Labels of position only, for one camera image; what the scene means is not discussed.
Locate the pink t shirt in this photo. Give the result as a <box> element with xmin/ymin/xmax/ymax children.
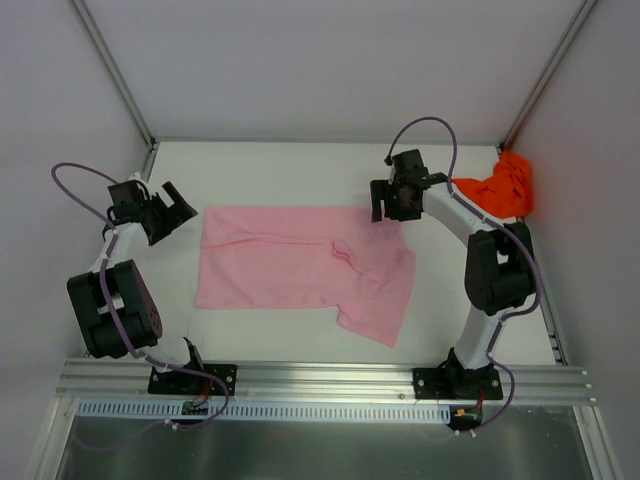
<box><xmin>195</xmin><ymin>206</ymin><xmax>416</xmax><ymax>347</ymax></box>

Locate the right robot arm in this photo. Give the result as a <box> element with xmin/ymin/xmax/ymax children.
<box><xmin>370</xmin><ymin>149</ymin><xmax>538</xmax><ymax>400</ymax></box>

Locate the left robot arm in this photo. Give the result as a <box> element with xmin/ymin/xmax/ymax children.
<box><xmin>67</xmin><ymin>179</ymin><xmax>206</xmax><ymax>393</ymax></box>

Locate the orange t shirt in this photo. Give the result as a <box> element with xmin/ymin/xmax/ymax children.
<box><xmin>453</xmin><ymin>151</ymin><xmax>534</xmax><ymax>219</ymax></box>

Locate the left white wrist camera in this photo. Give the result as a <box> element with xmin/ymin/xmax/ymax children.
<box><xmin>127</xmin><ymin>172</ymin><xmax>147</xmax><ymax>185</ymax></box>

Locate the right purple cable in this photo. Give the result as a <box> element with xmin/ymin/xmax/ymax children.
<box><xmin>383</xmin><ymin>116</ymin><xmax>544</xmax><ymax>431</ymax></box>

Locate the purple cable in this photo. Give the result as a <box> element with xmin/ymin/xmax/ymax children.
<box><xmin>50</xmin><ymin>162</ymin><xmax>231</xmax><ymax>431</ymax></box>
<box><xmin>383</xmin><ymin>116</ymin><xmax>544</xmax><ymax>431</ymax></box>

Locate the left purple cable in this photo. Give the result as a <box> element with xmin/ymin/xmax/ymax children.
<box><xmin>50</xmin><ymin>162</ymin><xmax>231</xmax><ymax>431</ymax></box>

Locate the left aluminium frame post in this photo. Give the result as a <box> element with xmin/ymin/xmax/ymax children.
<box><xmin>68</xmin><ymin>0</ymin><xmax>156</xmax><ymax>151</ymax></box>

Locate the aluminium frame post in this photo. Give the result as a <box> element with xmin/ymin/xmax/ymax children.
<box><xmin>68</xmin><ymin>0</ymin><xmax>156</xmax><ymax>151</ymax></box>
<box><xmin>499</xmin><ymin>0</ymin><xmax>600</xmax><ymax>151</ymax></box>

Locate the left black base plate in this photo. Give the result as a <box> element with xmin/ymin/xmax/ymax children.
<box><xmin>147</xmin><ymin>363</ymin><xmax>238</xmax><ymax>397</ymax></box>

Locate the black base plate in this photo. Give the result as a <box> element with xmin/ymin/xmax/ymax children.
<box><xmin>147</xmin><ymin>363</ymin><xmax>238</xmax><ymax>397</ymax></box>
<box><xmin>411</xmin><ymin>367</ymin><xmax>504</xmax><ymax>400</ymax></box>

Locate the aluminium mounting rail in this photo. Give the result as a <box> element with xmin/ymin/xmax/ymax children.
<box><xmin>55</xmin><ymin>358</ymin><xmax>597</xmax><ymax>406</ymax></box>

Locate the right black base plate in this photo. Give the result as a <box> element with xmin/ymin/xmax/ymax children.
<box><xmin>411</xmin><ymin>367</ymin><xmax>504</xmax><ymax>400</ymax></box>

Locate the slotted cable duct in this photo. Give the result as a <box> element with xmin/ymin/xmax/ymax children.
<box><xmin>76</xmin><ymin>399</ymin><xmax>451</xmax><ymax>425</ymax></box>

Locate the right aluminium frame post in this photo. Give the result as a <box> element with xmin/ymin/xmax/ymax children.
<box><xmin>499</xmin><ymin>0</ymin><xmax>600</xmax><ymax>151</ymax></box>

